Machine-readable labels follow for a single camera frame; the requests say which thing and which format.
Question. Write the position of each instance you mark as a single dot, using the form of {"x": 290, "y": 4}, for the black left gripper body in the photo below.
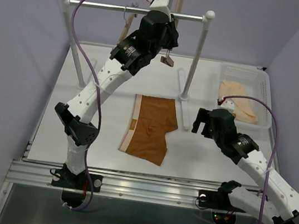
{"x": 168, "y": 40}

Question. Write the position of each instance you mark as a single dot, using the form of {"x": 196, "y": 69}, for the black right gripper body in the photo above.
{"x": 208, "y": 132}

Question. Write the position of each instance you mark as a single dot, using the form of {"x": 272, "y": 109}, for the brown boxer underwear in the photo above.
{"x": 151, "y": 119}

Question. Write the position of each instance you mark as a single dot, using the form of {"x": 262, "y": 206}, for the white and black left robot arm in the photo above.
{"x": 77, "y": 113}

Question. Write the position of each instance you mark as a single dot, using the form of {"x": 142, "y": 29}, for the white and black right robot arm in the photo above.
{"x": 282, "y": 203}

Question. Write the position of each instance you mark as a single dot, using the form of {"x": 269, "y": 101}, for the beige underwear in basket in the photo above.
{"x": 242, "y": 110}

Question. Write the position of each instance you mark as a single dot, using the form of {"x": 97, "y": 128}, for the white plastic basket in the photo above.
{"x": 257, "y": 86}

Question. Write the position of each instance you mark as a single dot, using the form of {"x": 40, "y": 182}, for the white metal clothes rack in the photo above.
{"x": 133, "y": 58}

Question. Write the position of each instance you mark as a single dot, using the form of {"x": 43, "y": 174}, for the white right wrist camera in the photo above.
{"x": 227, "y": 104}

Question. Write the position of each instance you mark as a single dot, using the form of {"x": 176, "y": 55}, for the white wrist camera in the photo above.
{"x": 227, "y": 104}
{"x": 162, "y": 6}

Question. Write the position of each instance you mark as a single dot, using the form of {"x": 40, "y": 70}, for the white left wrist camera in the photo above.
{"x": 162, "y": 6}

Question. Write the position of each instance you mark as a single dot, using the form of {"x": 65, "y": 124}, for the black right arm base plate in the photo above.
{"x": 214, "y": 200}

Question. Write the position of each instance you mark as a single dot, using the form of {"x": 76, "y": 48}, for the aluminium mounting rail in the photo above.
{"x": 170, "y": 192}

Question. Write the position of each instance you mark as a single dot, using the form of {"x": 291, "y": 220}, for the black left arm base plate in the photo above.
{"x": 62, "y": 178}

